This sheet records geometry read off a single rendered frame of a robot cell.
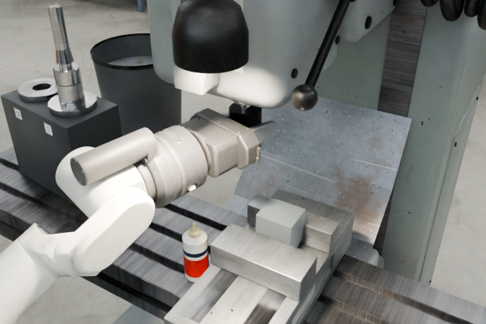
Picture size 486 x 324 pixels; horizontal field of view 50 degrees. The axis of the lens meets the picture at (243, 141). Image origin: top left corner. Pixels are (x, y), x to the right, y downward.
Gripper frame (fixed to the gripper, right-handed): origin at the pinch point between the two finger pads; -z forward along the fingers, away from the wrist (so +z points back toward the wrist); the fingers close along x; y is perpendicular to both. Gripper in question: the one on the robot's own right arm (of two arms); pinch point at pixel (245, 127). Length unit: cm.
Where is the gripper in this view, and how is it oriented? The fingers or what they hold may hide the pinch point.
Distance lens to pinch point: 75.4
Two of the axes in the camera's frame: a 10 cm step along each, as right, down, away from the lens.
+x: -7.0, -3.7, 6.2
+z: -7.2, 3.6, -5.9
